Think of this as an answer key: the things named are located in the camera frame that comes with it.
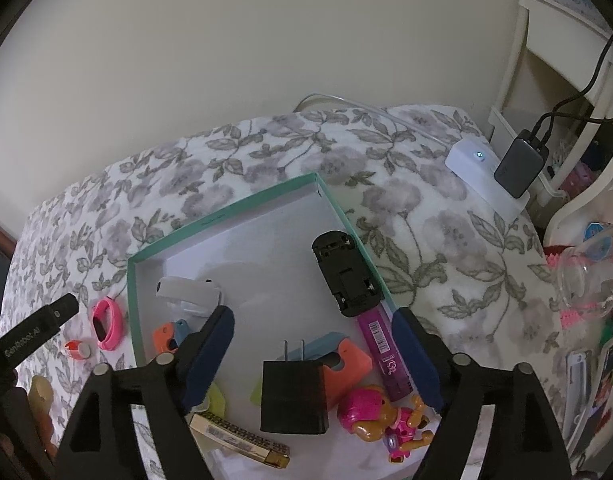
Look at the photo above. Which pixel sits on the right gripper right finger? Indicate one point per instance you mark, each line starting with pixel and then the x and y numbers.
pixel 525 440

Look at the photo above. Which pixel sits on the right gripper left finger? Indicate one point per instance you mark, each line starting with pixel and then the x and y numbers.
pixel 100 440

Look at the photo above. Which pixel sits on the coral blue yellow toy knife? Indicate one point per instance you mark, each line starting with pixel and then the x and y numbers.
pixel 197 362

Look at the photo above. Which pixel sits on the pink brown dog figure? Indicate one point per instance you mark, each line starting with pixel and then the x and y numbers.
pixel 368 414

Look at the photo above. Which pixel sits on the gold patterned lighter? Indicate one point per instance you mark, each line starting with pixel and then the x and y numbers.
pixel 237 439

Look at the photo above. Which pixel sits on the purple lighter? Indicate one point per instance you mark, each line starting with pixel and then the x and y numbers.
pixel 384 354

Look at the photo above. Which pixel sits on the black wall charger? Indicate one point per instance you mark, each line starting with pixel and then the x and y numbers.
pixel 293 398

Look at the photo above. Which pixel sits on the black toy car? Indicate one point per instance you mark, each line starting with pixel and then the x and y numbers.
pixel 346 273

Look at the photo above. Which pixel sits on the person's hand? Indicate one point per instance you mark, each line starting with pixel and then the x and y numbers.
pixel 29 429

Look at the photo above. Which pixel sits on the red white glue bottle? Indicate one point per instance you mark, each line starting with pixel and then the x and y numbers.
pixel 78 350

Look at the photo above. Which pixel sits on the pink smart watch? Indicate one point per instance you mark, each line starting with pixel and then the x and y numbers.
pixel 108 324

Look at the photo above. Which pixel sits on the floral fleece blanket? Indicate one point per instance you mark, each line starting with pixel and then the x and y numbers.
pixel 477 280

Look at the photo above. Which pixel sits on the clear plastic bag of trinkets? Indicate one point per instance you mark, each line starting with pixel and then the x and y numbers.
pixel 583 276

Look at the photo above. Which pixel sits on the teal white shallow box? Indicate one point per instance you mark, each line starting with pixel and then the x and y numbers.
pixel 259 251

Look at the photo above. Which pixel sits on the white power strip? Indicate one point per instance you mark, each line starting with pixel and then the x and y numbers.
pixel 474 162

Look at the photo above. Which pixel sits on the white shelf furniture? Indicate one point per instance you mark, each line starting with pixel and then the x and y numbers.
pixel 562 57

